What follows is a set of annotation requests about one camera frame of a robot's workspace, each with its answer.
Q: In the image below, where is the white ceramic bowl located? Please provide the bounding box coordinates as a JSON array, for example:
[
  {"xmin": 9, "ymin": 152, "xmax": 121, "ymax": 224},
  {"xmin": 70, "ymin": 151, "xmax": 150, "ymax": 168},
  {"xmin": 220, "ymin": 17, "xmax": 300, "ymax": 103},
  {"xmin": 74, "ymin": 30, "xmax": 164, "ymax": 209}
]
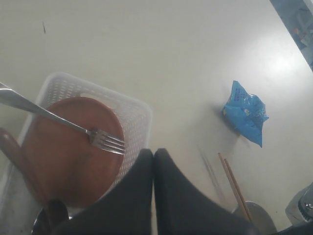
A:
[{"xmin": 246, "ymin": 201, "xmax": 277, "ymax": 235}]

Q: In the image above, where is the wooden handled metal scoop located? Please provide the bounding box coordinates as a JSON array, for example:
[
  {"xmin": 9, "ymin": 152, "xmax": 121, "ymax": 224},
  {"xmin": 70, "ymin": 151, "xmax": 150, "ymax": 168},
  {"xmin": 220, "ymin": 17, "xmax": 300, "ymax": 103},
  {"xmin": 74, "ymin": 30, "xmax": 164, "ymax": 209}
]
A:
[{"xmin": 0, "ymin": 127, "xmax": 74, "ymax": 235}]

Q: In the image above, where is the white perforated plastic basket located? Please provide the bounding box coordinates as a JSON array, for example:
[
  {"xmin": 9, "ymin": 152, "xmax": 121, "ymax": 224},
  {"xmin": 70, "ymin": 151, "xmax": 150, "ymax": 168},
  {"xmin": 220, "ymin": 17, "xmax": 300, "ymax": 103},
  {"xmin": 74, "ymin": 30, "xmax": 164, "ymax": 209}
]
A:
[{"xmin": 0, "ymin": 72, "xmax": 153, "ymax": 231}]

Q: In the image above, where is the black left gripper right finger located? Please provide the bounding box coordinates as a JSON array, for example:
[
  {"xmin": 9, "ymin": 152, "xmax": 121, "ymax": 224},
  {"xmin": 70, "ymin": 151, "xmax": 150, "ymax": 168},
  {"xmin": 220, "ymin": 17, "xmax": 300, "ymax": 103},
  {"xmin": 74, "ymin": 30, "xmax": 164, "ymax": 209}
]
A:
[{"xmin": 153, "ymin": 148, "xmax": 260, "ymax": 235}]

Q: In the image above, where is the blue snack bag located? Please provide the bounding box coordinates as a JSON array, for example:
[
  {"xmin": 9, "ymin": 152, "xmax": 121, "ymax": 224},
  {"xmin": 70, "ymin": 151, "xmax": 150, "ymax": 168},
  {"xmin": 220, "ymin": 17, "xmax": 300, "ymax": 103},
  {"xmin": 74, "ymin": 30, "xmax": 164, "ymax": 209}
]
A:
[{"xmin": 222, "ymin": 80, "xmax": 269, "ymax": 147}]

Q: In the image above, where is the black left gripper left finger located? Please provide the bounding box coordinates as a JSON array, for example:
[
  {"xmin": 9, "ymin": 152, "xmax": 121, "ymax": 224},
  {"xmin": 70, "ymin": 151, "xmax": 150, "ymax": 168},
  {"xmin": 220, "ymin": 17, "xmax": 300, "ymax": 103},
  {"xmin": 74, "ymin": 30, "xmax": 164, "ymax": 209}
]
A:
[{"xmin": 52, "ymin": 149, "xmax": 153, "ymax": 235}]

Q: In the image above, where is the silver fork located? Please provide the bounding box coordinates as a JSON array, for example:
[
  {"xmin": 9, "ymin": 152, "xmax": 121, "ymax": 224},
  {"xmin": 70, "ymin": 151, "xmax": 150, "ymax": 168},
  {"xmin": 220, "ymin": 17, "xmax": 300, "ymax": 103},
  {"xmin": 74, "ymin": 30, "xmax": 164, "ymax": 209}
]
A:
[{"xmin": 0, "ymin": 83, "xmax": 126, "ymax": 155}]

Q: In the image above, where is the wooden chopstick back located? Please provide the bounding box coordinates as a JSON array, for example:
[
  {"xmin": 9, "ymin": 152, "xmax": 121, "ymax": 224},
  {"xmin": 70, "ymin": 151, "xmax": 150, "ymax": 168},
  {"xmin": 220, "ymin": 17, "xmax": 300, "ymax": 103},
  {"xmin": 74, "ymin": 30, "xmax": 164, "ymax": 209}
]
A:
[{"xmin": 226, "ymin": 159, "xmax": 252, "ymax": 222}]

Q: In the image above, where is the brown round plate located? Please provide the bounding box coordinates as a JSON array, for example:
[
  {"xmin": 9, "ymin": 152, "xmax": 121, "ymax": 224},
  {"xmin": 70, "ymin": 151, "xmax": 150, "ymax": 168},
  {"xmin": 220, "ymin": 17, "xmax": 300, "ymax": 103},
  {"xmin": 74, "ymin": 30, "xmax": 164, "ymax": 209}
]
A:
[{"xmin": 22, "ymin": 97, "xmax": 124, "ymax": 208}]

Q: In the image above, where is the wooden chopstick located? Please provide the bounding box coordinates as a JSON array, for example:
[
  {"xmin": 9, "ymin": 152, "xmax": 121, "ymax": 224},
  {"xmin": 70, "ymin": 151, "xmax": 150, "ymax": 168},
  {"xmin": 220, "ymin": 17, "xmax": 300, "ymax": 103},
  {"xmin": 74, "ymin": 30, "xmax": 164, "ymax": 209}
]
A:
[
  {"xmin": 226, "ymin": 159, "xmax": 252, "ymax": 222},
  {"xmin": 218, "ymin": 153, "xmax": 251, "ymax": 221}
]

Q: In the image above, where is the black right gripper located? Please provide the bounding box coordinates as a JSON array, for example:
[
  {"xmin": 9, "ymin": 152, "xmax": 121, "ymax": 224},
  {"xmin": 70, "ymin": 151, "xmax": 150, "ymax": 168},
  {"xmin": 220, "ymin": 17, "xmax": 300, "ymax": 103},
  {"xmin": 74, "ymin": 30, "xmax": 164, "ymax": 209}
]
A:
[{"xmin": 277, "ymin": 225, "xmax": 313, "ymax": 235}]

